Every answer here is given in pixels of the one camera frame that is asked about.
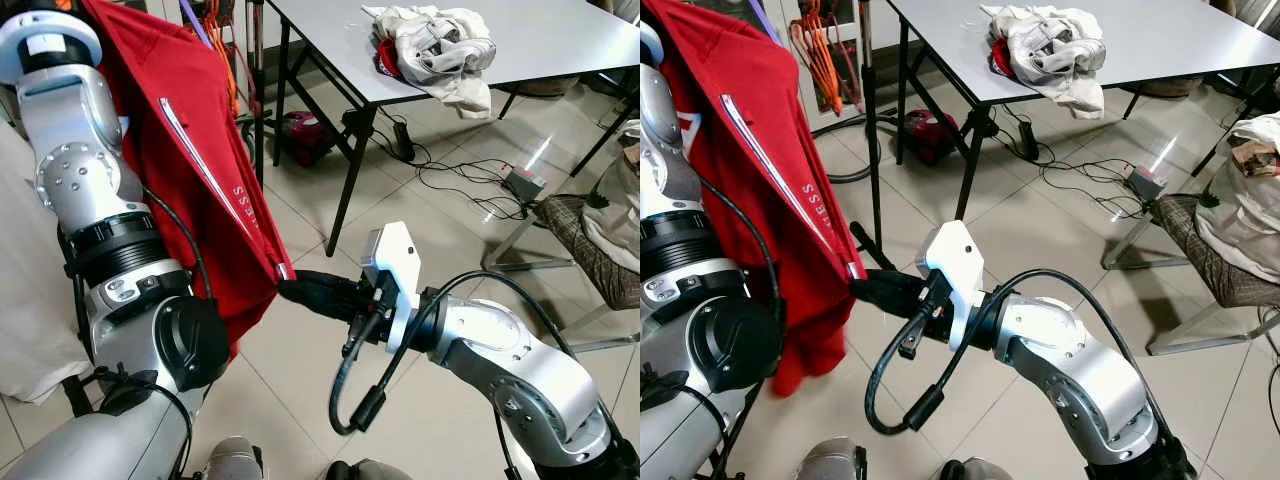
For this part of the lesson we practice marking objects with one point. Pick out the brown plaid chair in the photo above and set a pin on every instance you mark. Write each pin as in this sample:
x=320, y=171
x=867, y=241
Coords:
x=580, y=240
x=1215, y=265

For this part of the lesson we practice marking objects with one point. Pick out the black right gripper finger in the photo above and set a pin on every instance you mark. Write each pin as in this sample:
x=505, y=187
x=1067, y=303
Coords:
x=312, y=285
x=883, y=306
x=315, y=307
x=880, y=284

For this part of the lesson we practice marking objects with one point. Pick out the white laundry bag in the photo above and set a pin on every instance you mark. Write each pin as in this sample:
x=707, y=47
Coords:
x=620, y=230
x=1250, y=220

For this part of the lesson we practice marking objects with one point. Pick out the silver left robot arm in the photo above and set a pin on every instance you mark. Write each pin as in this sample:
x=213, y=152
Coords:
x=662, y=150
x=70, y=130

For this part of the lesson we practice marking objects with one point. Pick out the small red garment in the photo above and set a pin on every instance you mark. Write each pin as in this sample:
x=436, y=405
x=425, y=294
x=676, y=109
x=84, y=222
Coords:
x=1003, y=60
x=388, y=62

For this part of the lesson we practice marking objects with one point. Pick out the grey power strip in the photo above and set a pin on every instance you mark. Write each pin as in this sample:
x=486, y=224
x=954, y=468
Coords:
x=1147, y=184
x=524, y=185

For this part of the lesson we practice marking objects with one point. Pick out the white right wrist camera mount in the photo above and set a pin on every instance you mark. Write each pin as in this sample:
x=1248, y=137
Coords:
x=395, y=260
x=955, y=260

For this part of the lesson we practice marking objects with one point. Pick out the patterned brown garment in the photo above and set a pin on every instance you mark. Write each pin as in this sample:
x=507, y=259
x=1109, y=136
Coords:
x=1255, y=155

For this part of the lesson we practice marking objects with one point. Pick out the red polo shirt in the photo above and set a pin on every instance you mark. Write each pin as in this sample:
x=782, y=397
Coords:
x=720, y=60
x=150, y=60

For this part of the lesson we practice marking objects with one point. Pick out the grey robot foot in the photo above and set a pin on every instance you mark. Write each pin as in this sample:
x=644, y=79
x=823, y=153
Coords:
x=232, y=462
x=370, y=472
x=828, y=462
x=975, y=472

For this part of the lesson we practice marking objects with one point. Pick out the white table black legs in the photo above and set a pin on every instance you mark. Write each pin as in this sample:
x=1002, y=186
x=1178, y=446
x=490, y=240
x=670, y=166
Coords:
x=1180, y=40
x=560, y=40

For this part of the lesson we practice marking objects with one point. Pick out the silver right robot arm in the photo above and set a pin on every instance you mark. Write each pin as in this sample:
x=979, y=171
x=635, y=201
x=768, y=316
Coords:
x=520, y=380
x=1080, y=375

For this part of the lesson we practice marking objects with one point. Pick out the black power adapter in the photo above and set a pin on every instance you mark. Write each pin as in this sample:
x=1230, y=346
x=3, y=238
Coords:
x=1029, y=142
x=403, y=142

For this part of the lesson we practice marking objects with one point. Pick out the grey right robot foot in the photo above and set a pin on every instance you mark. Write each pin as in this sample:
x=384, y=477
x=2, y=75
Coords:
x=370, y=472
x=975, y=472

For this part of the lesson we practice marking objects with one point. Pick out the grey left robot foot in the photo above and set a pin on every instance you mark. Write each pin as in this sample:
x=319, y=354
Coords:
x=232, y=462
x=828, y=462

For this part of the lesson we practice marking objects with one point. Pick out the magenta vacuum cleaner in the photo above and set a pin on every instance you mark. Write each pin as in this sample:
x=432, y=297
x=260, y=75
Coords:
x=930, y=135
x=305, y=138

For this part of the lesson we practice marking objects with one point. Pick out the orange hanger bundle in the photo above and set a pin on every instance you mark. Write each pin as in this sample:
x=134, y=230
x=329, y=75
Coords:
x=825, y=70
x=232, y=70

